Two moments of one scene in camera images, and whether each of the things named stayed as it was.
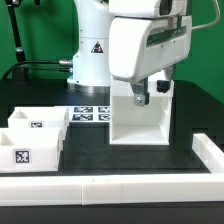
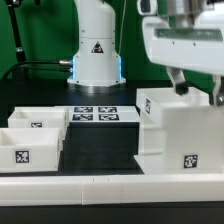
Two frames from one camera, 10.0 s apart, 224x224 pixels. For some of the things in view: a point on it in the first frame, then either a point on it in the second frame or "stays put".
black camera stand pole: [17, 73] stays put
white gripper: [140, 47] → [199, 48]
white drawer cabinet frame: [149, 124] → [179, 134]
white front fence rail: [109, 189] stays put
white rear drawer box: [41, 117] stays put
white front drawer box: [26, 150] stays put
